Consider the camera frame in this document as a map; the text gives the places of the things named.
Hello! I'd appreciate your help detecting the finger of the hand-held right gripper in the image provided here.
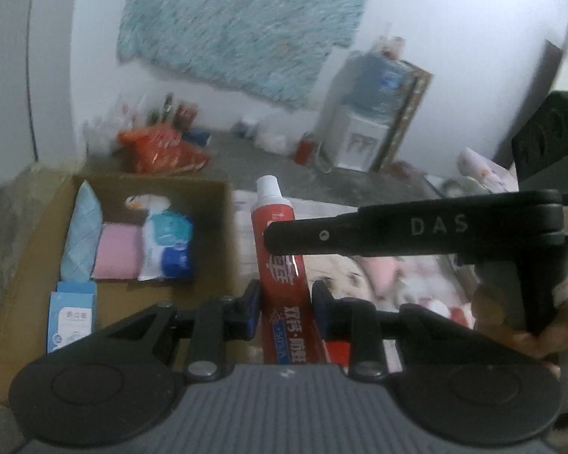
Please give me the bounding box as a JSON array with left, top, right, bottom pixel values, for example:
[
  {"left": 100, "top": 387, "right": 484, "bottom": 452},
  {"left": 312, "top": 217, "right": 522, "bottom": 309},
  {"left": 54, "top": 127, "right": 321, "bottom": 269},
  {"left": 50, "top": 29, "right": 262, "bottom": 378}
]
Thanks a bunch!
[{"left": 264, "top": 190, "right": 564, "bottom": 268}]

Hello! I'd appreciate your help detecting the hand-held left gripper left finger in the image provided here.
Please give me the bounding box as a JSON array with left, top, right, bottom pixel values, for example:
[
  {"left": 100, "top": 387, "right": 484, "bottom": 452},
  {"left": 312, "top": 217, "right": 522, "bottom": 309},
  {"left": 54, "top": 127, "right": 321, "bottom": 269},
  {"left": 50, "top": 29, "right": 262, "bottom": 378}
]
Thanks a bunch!
[{"left": 91, "top": 280, "right": 262, "bottom": 381}]

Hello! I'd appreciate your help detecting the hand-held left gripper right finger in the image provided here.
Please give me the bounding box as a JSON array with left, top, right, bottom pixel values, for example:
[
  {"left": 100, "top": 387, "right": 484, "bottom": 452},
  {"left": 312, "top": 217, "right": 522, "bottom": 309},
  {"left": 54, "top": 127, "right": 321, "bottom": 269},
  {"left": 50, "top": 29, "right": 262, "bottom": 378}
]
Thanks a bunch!
[{"left": 311, "top": 281, "right": 460, "bottom": 381}]

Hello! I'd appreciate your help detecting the pink plush toy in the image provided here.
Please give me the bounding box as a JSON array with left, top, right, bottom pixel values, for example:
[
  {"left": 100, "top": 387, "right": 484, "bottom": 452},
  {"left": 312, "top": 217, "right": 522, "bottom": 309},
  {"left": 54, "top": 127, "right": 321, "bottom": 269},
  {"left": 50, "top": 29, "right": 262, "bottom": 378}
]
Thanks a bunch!
[{"left": 357, "top": 256, "right": 403, "bottom": 301}]

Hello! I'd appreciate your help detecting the brown cardboard box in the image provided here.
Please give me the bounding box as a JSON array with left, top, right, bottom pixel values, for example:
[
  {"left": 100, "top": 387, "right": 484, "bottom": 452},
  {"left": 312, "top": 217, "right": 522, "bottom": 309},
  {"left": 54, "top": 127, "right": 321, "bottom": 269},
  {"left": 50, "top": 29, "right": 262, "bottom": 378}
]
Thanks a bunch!
[{"left": 0, "top": 175, "right": 240, "bottom": 407}]

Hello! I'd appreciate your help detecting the red toothpaste tube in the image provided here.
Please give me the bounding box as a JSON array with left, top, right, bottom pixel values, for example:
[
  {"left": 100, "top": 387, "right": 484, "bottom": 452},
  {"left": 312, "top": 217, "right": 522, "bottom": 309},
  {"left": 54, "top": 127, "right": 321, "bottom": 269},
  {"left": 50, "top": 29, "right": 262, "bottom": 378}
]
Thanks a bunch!
[{"left": 251, "top": 175, "right": 351, "bottom": 370}]

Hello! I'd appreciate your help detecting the white tissue pack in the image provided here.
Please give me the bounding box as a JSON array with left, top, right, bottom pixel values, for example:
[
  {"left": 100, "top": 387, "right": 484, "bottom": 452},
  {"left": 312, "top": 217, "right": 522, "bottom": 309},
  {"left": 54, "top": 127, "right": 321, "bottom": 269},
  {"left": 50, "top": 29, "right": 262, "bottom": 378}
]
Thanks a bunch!
[{"left": 138, "top": 210, "right": 194, "bottom": 282}]

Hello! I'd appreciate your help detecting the pink sponge cloth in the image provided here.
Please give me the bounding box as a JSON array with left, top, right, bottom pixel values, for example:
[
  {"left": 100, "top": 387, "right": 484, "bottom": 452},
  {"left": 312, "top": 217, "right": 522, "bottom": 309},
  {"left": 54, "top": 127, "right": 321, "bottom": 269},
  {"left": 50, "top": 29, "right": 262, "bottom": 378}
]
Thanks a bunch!
[{"left": 91, "top": 222, "right": 145, "bottom": 281}]

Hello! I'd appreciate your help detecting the light blue face mask pack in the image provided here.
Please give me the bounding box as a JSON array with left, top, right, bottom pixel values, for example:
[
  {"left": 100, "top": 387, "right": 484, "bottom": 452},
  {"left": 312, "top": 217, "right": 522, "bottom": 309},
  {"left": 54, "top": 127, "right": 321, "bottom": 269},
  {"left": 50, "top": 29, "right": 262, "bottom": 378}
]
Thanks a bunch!
[{"left": 46, "top": 280, "right": 98, "bottom": 355}]

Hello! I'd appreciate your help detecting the blue checked towel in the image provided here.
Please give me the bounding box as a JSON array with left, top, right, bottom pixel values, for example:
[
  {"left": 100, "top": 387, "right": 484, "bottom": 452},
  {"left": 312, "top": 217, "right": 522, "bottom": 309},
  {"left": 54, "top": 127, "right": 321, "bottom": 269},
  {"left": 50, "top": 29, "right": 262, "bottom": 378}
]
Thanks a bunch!
[{"left": 61, "top": 180, "right": 101, "bottom": 282}]

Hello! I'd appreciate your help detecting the person's right hand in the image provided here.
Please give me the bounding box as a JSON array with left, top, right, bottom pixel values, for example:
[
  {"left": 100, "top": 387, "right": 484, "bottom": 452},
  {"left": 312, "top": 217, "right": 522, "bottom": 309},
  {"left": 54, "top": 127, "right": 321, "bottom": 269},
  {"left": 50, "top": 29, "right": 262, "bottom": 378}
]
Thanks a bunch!
[{"left": 471, "top": 265, "right": 568, "bottom": 374}]

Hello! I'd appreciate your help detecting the cream plush doll red dress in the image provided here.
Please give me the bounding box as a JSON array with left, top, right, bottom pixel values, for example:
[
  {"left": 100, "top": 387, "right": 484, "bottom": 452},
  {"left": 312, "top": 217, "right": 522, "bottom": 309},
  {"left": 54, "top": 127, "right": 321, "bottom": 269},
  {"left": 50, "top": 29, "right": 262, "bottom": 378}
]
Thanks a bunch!
[{"left": 307, "top": 254, "right": 476, "bottom": 370}]

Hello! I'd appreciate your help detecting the printed checked bed sheet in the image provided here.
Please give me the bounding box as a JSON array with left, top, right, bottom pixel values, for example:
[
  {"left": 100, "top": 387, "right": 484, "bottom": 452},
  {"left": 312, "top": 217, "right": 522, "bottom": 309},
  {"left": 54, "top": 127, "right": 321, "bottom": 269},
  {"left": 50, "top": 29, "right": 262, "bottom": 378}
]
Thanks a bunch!
[{"left": 232, "top": 189, "right": 568, "bottom": 370}]

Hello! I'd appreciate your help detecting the red thermos bottle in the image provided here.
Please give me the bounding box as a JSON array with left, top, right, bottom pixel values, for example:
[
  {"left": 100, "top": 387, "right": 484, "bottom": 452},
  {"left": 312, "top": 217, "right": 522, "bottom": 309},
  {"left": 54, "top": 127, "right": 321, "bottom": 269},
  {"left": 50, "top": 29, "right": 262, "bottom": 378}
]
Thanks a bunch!
[{"left": 294, "top": 132, "right": 315, "bottom": 164}]

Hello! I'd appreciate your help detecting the patterned folded board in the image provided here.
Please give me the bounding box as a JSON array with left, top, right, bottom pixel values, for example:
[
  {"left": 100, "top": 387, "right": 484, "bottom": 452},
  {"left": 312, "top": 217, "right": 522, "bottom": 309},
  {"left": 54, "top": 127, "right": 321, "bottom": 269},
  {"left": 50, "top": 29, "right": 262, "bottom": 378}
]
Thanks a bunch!
[{"left": 371, "top": 61, "right": 434, "bottom": 173}]

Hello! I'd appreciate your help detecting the clear plastic bag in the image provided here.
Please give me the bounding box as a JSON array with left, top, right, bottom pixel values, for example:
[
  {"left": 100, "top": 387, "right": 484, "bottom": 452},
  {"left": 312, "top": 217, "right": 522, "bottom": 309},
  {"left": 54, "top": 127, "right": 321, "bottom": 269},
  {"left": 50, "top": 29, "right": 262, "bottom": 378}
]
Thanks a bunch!
[{"left": 256, "top": 120, "right": 294, "bottom": 152}]

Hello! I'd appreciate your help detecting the blue water bottle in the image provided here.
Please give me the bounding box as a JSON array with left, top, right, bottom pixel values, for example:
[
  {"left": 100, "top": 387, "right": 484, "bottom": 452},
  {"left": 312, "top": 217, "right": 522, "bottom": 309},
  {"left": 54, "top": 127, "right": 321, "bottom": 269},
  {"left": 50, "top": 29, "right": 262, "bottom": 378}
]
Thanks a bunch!
[{"left": 343, "top": 50, "right": 410, "bottom": 121}]

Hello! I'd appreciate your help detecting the white cup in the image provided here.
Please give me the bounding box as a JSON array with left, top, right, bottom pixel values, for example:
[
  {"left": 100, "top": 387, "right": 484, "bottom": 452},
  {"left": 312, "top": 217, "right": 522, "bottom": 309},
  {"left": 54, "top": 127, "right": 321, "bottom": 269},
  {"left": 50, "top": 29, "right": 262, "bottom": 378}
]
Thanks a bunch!
[{"left": 232, "top": 118, "right": 259, "bottom": 139}]

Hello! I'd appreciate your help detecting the red snack bag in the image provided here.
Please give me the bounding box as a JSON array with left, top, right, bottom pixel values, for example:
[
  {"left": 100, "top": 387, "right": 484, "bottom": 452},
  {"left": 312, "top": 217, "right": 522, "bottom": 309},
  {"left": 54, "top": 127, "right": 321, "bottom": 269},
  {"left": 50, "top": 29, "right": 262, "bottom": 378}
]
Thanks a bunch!
[{"left": 117, "top": 125, "right": 211, "bottom": 175}]

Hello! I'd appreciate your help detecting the white plastic bag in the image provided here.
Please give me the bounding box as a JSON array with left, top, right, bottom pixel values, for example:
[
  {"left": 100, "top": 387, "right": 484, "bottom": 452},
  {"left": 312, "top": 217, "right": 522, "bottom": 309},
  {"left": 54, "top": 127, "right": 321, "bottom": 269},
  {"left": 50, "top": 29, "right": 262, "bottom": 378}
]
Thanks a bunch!
[{"left": 83, "top": 99, "right": 138, "bottom": 152}]

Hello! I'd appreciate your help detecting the floral blue wall cloth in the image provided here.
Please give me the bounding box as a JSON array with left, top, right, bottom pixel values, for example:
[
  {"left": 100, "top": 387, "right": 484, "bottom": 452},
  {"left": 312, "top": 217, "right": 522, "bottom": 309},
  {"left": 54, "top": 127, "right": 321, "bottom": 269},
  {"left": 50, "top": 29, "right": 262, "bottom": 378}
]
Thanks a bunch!
[{"left": 116, "top": 0, "right": 377, "bottom": 105}]

